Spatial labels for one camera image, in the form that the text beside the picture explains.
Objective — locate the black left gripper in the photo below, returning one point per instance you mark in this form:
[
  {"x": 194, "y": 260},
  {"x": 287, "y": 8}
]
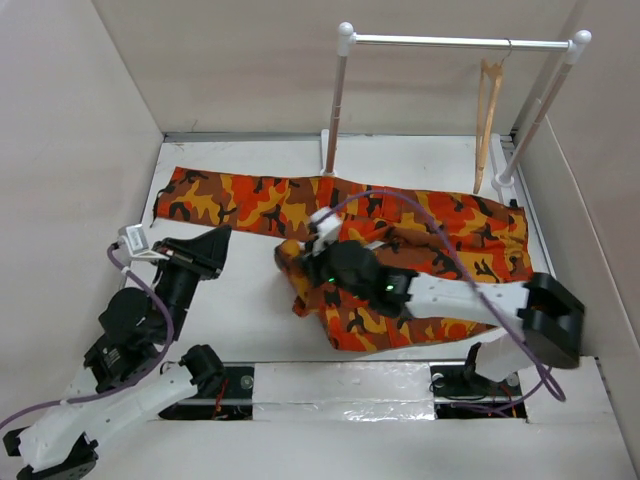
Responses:
[{"x": 204, "y": 254}]

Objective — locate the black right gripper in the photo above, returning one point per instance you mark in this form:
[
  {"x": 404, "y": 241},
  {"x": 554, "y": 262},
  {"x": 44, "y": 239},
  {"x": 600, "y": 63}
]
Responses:
[{"x": 311, "y": 264}]

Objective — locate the orange camouflage trousers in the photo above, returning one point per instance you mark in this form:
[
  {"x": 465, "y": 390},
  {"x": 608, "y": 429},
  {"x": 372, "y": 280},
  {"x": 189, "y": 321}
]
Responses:
[{"x": 433, "y": 232}]

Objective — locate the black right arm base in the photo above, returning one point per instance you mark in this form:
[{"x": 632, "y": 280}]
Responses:
[{"x": 463, "y": 396}]

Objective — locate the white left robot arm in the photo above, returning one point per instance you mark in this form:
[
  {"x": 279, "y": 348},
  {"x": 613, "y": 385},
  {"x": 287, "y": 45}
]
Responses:
[{"x": 126, "y": 378}]

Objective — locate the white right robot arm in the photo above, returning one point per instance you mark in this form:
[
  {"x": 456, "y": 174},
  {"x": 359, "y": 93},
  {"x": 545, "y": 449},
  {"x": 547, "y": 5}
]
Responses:
[{"x": 543, "y": 321}]

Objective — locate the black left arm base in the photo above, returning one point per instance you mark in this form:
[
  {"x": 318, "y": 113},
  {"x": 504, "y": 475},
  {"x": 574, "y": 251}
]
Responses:
[{"x": 233, "y": 402}]

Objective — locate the wooden clothes hanger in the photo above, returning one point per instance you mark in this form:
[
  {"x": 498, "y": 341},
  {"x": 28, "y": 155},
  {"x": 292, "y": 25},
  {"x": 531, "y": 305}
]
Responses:
[{"x": 489, "y": 88}]

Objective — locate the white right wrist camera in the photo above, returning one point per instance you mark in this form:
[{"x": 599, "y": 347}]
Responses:
[{"x": 324, "y": 226}]

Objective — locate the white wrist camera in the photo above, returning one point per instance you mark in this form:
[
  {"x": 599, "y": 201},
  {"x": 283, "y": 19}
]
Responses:
[
  {"x": 324, "y": 226},
  {"x": 133, "y": 239}
]

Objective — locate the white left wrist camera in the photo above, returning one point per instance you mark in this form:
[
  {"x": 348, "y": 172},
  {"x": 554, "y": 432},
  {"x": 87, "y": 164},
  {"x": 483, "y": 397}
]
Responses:
[{"x": 133, "y": 239}]

